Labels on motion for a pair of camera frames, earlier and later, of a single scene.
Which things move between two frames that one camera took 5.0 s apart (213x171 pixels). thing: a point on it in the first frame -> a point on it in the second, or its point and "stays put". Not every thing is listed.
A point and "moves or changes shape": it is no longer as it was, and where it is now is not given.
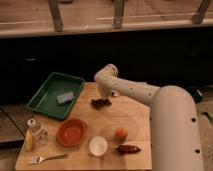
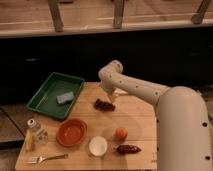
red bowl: [71, 132] stays put
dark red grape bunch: [100, 103] moves or changes shape
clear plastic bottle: [39, 133] stays put
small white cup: [98, 145] stays put
